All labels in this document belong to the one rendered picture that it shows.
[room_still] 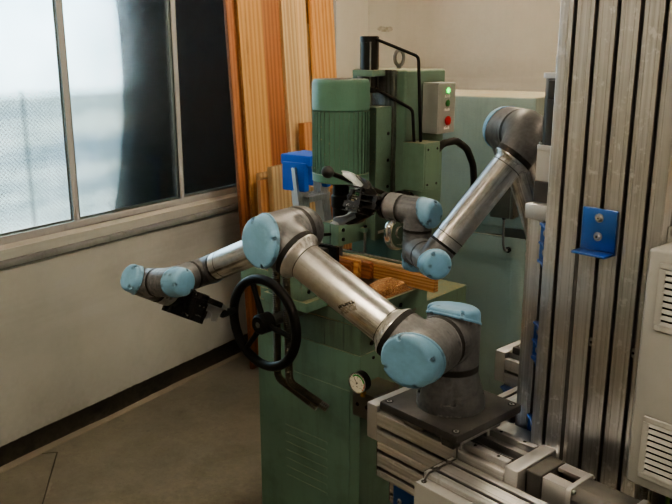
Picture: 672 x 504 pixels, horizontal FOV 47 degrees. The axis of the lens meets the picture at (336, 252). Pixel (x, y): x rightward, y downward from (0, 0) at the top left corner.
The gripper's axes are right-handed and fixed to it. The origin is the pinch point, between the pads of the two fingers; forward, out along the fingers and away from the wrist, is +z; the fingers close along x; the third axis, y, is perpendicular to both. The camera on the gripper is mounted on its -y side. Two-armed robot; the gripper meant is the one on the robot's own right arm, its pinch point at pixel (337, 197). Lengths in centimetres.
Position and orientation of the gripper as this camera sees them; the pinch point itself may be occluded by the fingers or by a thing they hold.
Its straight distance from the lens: 222.1
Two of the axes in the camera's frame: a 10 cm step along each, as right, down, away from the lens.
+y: -6.3, -1.2, -7.7
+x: -2.1, 9.8, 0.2
